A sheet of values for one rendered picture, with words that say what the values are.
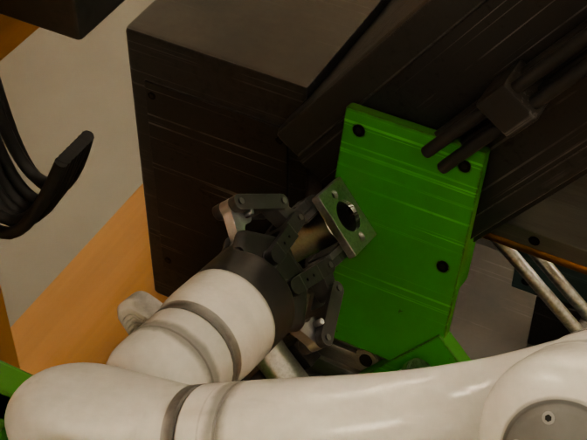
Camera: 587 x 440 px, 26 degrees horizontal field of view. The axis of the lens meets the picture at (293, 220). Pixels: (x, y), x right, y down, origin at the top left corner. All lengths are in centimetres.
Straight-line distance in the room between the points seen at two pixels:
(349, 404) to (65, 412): 16
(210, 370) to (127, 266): 60
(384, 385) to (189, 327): 19
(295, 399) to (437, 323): 38
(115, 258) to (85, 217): 133
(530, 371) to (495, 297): 80
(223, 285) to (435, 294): 22
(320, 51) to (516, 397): 58
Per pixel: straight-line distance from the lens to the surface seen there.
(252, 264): 87
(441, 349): 103
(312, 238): 99
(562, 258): 110
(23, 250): 270
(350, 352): 109
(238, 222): 92
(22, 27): 120
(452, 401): 65
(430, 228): 98
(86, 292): 138
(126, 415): 70
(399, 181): 98
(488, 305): 134
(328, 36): 110
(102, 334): 134
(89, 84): 309
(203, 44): 109
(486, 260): 138
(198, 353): 80
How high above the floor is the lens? 188
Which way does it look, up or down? 44 degrees down
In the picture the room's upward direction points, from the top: straight up
